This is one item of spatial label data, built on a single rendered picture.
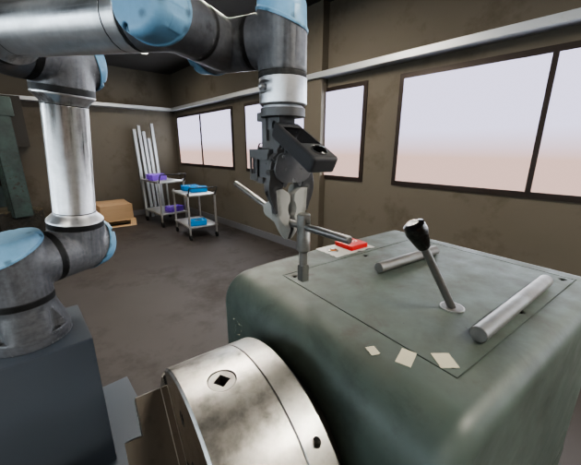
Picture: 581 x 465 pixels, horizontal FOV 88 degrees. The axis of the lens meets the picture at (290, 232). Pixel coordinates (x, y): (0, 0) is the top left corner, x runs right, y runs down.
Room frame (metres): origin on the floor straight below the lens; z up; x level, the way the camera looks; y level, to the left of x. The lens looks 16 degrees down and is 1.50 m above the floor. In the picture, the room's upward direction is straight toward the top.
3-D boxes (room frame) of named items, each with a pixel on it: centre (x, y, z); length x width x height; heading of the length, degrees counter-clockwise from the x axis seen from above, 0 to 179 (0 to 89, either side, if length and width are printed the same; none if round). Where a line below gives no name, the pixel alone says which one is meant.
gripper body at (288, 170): (0.53, 0.02, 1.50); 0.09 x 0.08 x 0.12; 37
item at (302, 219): (0.47, -0.02, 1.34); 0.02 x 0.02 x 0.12
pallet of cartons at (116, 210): (5.89, 3.83, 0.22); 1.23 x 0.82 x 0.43; 132
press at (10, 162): (5.03, 4.69, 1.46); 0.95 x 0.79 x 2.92; 42
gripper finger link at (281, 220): (0.51, 0.03, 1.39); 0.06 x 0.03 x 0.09; 37
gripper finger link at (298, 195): (0.53, 0.00, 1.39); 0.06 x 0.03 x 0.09; 37
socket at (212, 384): (0.30, 0.08, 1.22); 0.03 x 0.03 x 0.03
